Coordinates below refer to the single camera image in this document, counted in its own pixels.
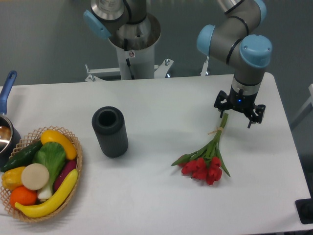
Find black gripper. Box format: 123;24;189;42
214;83;266;128

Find red tulip bouquet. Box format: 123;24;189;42
171;114;230;186

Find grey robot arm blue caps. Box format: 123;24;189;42
83;0;272;124

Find black device at table edge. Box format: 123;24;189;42
295;198;313;224

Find dark grey ribbed vase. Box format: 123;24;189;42
91;106;129;158

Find purple sweet potato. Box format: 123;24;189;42
53;160;76;191

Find yellow squash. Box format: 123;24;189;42
41;129;77;160

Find green lettuce bok choy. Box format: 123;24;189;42
32;142;66;202

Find beige round disc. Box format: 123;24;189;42
21;163;49;190

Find dark green cucumber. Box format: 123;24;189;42
0;141;43;172

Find yellow banana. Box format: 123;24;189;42
15;169;78;218

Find orange fruit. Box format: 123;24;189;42
10;186;37;208

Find yellow bell pepper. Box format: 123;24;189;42
1;166;26;191

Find white frame at right edge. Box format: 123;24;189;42
290;84;313;131

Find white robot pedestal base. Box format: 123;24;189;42
83;10;174;80

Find blue handled saucepan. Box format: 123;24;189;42
0;70;21;167

